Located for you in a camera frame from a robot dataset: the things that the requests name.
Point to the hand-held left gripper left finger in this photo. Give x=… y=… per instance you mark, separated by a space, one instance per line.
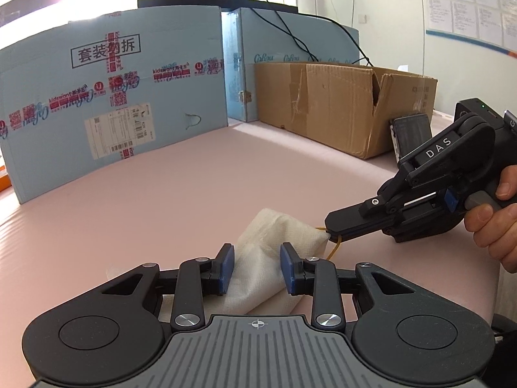
x=226 y=268

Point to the large light blue cardboard box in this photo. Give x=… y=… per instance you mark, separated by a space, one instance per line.
x=169 y=105

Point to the person's right hand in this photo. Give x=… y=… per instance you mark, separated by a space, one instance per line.
x=496 y=234

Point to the white cloth towel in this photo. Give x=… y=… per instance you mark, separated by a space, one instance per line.
x=262 y=250

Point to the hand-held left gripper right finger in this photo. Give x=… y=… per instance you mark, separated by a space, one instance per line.
x=287 y=268

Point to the orange box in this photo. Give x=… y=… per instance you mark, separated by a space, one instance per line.
x=4 y=181

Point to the open brown cardboard box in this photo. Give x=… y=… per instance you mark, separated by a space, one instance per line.
x=323 y=105

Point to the narrow light blue cardboard box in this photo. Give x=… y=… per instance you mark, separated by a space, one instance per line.
x=274 y=36

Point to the wall poster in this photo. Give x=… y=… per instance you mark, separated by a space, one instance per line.
x=468 y=4

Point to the yellow rubber band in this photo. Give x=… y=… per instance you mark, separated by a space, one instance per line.
x=334 y=250

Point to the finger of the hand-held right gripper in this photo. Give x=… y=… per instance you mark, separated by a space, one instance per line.
x=355 y=218

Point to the black smartphone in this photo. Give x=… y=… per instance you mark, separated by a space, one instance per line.
x=412 y=133

